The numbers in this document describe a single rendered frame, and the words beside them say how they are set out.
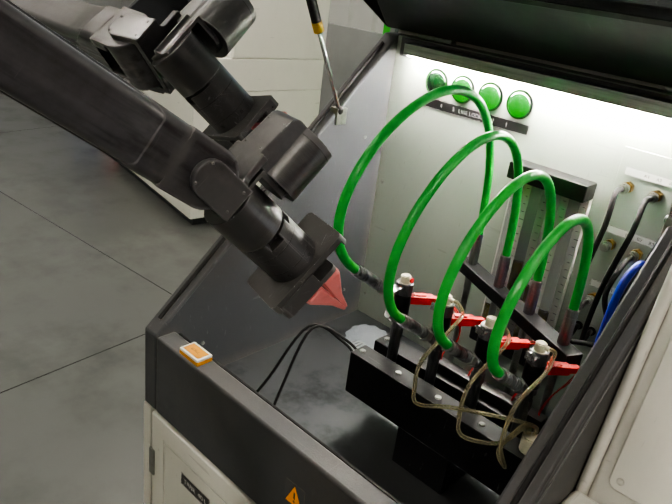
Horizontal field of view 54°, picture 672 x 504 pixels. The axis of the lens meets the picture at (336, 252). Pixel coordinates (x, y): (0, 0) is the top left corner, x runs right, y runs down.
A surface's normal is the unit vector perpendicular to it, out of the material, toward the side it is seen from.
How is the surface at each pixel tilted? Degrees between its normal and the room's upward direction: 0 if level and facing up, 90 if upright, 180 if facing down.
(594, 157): 90
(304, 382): 0
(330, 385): 0
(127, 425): 0
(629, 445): 76
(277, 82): 90
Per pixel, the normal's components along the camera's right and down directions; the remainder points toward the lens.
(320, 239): -0.53, -0.54
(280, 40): 0.59, 0.40
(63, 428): 0.11, -0.90
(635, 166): -0.69, 0.22
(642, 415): -0.65, 0.00
